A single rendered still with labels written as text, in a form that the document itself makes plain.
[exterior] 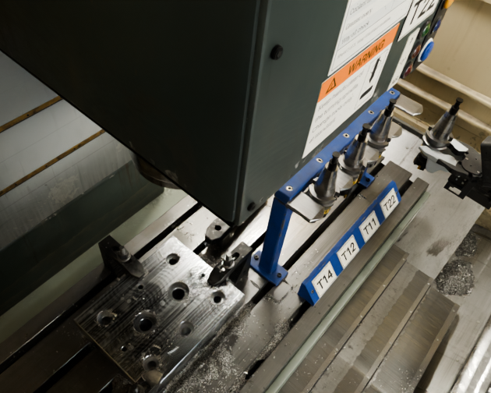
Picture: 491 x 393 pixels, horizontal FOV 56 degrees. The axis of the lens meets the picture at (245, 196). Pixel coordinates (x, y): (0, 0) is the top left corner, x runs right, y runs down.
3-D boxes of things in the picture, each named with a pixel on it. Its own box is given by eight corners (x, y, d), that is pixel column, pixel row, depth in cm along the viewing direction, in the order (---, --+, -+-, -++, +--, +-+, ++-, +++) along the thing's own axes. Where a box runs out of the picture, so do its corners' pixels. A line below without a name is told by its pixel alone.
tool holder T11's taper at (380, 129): (372, 125, 108) (382, 103, 103) (390, 133, 107) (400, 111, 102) (365, 136, 106) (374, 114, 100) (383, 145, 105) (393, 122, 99)
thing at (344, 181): (357, 181, 99) (358, 178, 99) (344, 195, 97) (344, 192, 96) (330, 164, 102) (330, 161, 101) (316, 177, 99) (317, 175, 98)
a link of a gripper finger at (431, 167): (408, 167, 112) (445, 182, 111) (418, 150, 108) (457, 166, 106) (411, 159, 114) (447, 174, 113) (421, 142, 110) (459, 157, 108)
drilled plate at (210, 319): (243, 304, 109) (245, 294, 105) (150, 402, 94) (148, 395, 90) (173, 246, 117) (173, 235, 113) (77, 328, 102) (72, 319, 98)
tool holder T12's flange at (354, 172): (348, 154, 105) (351, 146, 103) (369, 169, 103) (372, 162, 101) (330, 166, 102) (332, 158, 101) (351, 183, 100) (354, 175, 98)
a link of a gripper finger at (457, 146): (422, 147, 117) (450, 171, 113) (432, 130, 113) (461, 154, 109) (429, 143, 119) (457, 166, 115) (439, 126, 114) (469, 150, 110)
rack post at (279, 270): (288, 273, 119) (311, 203, 96) (276, 287, 116) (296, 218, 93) (259, 250, 123) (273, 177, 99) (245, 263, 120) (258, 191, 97)
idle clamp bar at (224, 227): (270, 195, 135) (272, 181, 130) (215, 256, 120) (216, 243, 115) (255, 187, 136) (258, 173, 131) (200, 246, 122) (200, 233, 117)
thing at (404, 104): (425, 109, 116) (427, 107, 116) (416, 119, 114) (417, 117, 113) (401, 96, 119) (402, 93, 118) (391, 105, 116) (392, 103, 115)
